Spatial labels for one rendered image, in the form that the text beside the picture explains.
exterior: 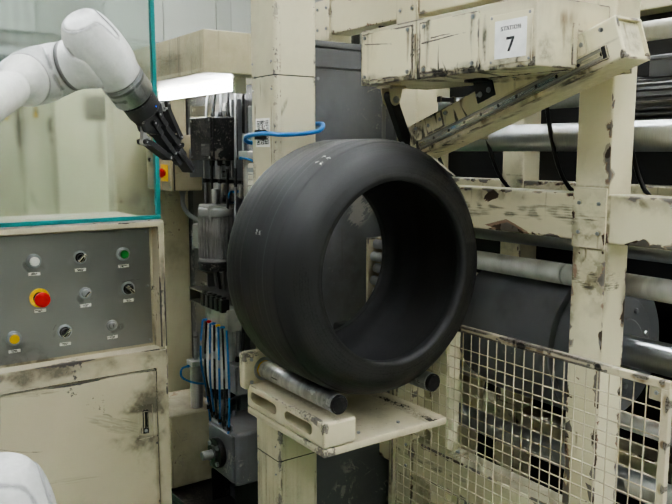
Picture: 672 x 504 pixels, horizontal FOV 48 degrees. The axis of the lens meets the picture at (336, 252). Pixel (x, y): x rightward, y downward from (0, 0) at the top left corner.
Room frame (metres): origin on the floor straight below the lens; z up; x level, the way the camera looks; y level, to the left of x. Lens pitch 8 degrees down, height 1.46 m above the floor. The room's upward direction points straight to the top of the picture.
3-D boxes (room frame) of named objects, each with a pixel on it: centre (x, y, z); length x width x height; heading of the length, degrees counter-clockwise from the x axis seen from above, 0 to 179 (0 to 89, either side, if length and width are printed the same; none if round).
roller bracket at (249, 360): (1.98, 0.08, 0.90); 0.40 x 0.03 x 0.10; 125
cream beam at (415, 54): (1.90, -0.34, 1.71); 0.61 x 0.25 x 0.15; 35
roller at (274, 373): (1.75, 0.09, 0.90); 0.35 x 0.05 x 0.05; 35
